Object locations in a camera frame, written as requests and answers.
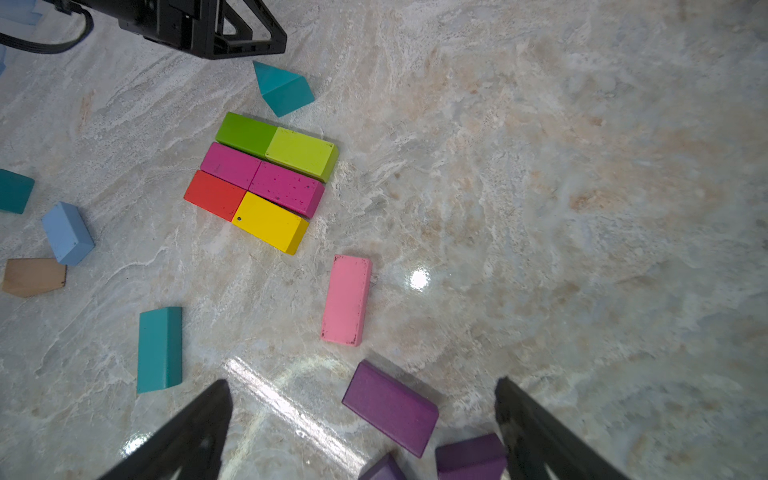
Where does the lime green block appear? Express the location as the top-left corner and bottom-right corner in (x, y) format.
(265, 127), (339, 183)

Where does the yellow block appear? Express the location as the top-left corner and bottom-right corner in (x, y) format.
(232, 192), (309, 255)

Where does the teal triangle block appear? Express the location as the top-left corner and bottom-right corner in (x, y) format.
(253, 61), (315, 117)

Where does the magenta block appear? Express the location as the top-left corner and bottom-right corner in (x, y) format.
(200, 142), (262, 190)
(249, 161), (325, 219)

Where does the purple block lower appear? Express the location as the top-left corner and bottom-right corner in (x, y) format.
(435, 433), (507, 480)

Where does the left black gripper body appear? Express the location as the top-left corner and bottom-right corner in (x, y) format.
(76, 0), (221, 59)

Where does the purple block upper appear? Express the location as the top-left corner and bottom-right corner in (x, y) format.
(342, 360), (439, 458)

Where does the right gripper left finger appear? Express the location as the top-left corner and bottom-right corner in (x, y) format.
(102, 379), (233, 479)

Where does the light pink upright block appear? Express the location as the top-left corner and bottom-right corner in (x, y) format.
(321, 255), (373, 347)

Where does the purple triangle block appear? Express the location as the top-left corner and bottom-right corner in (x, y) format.
(358, 453), (406, 480)

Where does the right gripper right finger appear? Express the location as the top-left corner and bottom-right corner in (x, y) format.
(494, 377), (628, 480)

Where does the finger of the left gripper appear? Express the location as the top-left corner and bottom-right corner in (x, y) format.
(215, 0), (287, 58)

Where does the tan wooden block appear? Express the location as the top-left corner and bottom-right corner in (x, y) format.
(2, 258), (67, 298)

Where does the light blue block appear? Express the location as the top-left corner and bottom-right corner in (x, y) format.
(42, 202), (95, 266)

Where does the red block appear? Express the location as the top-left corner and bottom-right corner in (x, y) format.
(183, 170), (246, 222)

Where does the teal rectangular block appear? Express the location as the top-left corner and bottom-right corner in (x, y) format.
(136, 306), (183, 394)

